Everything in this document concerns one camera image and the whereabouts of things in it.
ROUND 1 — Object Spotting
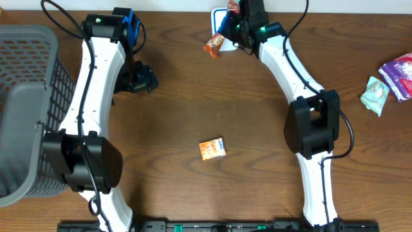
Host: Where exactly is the orange snack bar wrapper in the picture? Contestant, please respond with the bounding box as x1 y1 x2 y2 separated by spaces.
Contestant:
203 0 240 59

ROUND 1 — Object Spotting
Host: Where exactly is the small orange snack packet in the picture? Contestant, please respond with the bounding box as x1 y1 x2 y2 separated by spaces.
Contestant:
199 137 227 160

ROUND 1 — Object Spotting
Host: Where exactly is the teal snack packet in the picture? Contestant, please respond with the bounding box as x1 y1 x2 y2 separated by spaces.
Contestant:
360 76 389 117

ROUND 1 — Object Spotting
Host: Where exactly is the purple red snack packet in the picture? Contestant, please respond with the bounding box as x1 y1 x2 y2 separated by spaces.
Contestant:
378 53 411 102

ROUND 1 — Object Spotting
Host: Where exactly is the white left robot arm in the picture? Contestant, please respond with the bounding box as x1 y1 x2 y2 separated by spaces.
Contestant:
42 7 158 231

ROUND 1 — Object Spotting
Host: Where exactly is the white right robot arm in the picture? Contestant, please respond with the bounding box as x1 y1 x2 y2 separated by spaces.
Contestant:
216 1 341 231

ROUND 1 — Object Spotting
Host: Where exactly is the grey plastic mesh basket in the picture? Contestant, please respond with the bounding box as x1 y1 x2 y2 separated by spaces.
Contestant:
1 24 75 207

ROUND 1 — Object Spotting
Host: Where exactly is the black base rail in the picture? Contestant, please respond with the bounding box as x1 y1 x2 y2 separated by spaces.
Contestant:
57 220 381 232

